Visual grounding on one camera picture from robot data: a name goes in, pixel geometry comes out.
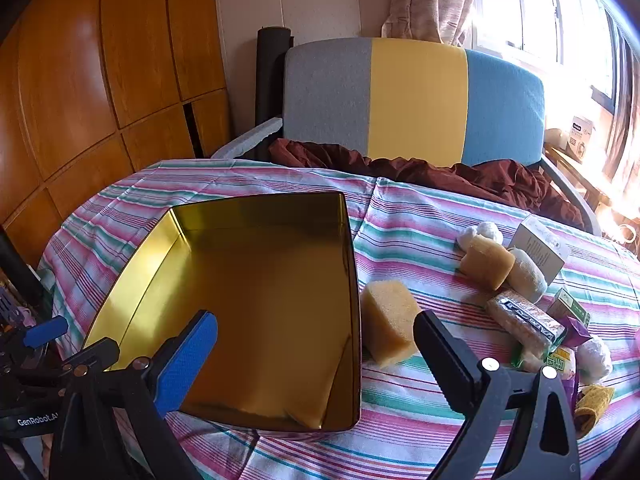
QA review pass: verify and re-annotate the white labelled carton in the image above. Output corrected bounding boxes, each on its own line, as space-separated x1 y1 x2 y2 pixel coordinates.
567 115 597 157

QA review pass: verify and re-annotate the beige patterned curtain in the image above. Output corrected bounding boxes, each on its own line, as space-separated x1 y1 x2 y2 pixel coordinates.
382 0 478 46

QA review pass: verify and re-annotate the black rolled mat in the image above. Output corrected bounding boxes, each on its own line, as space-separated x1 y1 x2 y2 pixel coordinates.
256 26 291 161

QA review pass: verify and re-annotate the yellow sponge block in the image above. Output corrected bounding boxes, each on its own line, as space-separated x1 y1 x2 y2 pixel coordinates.
361 280 424 369

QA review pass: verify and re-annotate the window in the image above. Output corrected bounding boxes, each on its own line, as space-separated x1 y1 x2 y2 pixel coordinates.
475 0 621 106

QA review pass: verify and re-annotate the white shiny ball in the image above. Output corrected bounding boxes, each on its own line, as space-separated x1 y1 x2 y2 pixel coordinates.
576 335 614 382

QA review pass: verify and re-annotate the green and white box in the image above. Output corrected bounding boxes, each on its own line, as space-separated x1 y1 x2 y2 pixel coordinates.
546 287 592 331

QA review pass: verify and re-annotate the yellow knitted cloth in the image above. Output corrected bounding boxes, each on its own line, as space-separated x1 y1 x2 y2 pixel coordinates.
571 384 617 438

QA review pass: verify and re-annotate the yellow label rice puff packet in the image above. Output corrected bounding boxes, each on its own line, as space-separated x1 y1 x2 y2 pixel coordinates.
510 345 575 381

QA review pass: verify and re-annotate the wooden wardrobe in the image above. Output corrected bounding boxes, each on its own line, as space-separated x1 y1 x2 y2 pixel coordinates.
0 0 233 266

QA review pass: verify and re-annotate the cream loofah pad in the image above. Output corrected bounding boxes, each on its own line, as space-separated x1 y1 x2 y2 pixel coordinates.
506 247 549 304

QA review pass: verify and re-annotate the grey yellow blue chair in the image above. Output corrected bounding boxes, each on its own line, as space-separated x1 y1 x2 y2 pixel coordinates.
210 37 601 236

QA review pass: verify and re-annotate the wooden side table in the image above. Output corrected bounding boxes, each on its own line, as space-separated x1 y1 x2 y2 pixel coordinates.
544 141 613 208

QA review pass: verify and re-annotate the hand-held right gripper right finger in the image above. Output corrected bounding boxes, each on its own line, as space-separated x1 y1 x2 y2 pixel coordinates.
412 310 581 480

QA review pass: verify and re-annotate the white cardboard box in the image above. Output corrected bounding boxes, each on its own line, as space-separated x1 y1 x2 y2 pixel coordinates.
509 214 572 283

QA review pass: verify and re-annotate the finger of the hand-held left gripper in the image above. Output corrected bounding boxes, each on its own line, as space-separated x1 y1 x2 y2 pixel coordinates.
20 316 69 350
60 337 121 377

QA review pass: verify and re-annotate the purple snack packet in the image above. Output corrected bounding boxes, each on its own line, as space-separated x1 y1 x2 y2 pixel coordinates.
559 316 595 350

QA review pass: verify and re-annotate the striped pink green cloth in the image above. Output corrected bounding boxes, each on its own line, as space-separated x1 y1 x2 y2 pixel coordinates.
37 157 640 480

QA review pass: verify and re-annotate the gold metal tin box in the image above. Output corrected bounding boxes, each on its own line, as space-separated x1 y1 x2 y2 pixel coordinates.
82 191 362 433

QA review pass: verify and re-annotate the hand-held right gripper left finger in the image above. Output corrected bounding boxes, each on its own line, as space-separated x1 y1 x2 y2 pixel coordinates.
49 309 219 480

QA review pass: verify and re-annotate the dark label snack bar packet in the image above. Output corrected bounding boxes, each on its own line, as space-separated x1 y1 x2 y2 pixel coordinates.
486 289 567 361

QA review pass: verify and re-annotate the white cotton ball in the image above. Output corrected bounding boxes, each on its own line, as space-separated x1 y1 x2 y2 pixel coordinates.
456 221 504 252

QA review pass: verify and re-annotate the tan sponge block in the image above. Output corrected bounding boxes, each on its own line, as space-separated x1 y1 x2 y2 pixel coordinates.
459 235 516 292

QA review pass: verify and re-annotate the maroon cloth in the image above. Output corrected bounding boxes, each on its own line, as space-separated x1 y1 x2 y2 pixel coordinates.
269 137 586 231

